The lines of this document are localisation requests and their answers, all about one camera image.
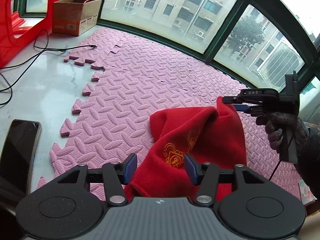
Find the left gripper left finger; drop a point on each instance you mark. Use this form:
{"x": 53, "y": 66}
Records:
{"x": 115, "y": 176}

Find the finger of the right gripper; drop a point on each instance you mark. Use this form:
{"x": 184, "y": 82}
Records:
{"x": 247, "y": 108}
{"x": 231, "y": 100}

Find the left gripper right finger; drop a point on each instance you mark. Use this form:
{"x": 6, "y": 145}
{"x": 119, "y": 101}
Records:
{"x": 204, "y": 175}

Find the red sweatpants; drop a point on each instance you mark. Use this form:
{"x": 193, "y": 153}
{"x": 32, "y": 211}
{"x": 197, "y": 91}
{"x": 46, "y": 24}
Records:
{"x": 209, "y": 134}

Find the right black sleeve forearm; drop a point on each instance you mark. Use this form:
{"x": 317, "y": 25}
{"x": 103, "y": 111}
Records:
{"x": 308, "y": 162}

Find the right gloved hand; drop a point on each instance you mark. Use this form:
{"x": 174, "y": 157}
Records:
{"x": 275, "y": 124}

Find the outdoor air conditioner unit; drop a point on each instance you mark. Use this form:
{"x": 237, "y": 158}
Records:
{"x": 282, "y": 60}

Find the pink foam puzzle mat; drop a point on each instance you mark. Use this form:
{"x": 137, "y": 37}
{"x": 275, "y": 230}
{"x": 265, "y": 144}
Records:
{"x": 133, "y": 79}

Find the black smartphone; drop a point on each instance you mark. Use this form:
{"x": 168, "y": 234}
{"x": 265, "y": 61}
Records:
{"x": 17, "y": 156}

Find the white tissue pack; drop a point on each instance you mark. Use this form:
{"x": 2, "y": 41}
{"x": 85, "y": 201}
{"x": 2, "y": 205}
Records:
{"x": 306, "y": 195}

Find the brown cardboard box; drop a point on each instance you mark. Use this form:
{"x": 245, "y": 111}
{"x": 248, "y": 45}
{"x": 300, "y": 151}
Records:
{"x": 75, "y": 17}

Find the red plastic stool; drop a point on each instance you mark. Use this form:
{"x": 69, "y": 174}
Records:
{"x": 13, "y": 37}

